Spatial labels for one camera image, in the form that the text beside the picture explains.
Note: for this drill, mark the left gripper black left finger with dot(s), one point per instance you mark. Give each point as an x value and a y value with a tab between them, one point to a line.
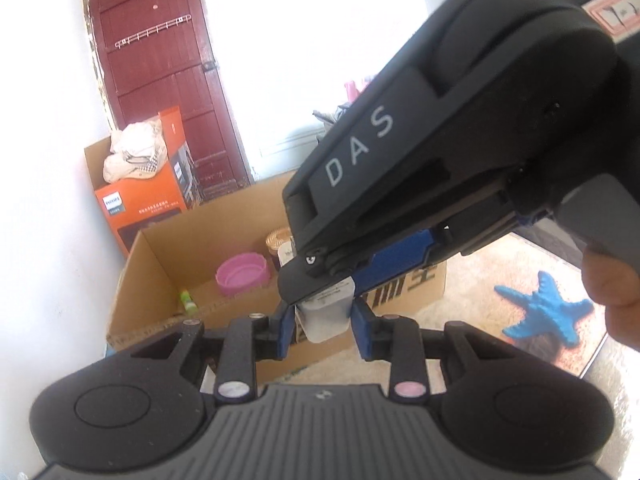
257	337

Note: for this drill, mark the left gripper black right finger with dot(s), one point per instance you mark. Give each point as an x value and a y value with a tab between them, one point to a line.
395	339

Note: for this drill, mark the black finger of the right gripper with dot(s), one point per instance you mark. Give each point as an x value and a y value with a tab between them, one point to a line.
304	276
394	260

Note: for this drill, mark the black jar gold lid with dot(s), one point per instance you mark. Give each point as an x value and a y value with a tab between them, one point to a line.
280	246

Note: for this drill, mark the white USB charger plug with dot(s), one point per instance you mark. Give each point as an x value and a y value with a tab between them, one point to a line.
326	314

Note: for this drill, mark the person's right hand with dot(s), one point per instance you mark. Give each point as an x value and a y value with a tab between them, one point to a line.
615	285

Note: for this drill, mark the pink plastic lid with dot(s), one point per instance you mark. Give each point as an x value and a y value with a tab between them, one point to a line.
242	272

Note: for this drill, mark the small green glue stick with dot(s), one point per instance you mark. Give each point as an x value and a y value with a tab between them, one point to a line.
188	303

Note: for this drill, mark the large brown cardboard box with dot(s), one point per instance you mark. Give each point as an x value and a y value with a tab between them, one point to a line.
183	253

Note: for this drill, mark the orange Philips box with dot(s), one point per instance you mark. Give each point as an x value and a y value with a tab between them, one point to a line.
130	205

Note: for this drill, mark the beige cloth hat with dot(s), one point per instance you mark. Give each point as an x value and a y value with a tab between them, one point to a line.
138	152

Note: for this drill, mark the dark red wooden door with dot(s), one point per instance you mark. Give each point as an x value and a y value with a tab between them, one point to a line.
156	54

